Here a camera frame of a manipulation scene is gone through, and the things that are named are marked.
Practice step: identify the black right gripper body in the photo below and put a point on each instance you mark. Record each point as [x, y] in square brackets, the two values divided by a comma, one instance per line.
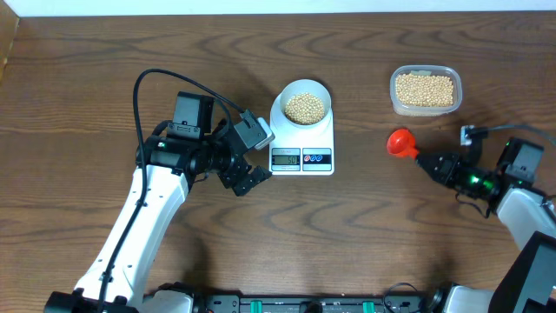
[472, 179]

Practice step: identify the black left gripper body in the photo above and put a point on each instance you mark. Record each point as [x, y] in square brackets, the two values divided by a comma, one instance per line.
[218, 156]

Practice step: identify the red measuring scoop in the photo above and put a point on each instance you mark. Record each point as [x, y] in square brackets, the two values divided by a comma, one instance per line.
[401, 143]

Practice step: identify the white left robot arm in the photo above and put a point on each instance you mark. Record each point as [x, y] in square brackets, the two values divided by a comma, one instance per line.
[179, 150]

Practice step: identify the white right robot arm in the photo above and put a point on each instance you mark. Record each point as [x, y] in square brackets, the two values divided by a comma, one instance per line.
[527, 213]

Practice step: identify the white digital kitchen scale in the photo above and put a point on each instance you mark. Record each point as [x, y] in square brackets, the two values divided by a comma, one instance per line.
[301, 150]

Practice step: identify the white round bowl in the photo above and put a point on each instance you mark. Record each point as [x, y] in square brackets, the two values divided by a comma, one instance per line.
[326, 117]

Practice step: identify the pile of soybeans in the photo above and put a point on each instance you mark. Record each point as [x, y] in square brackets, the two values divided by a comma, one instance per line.
[411, 89]

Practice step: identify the clear plastic container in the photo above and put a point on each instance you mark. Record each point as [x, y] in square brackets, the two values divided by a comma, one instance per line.
[426, 70]

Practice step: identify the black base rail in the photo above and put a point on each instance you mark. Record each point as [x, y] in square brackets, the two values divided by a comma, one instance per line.
[304, 304]

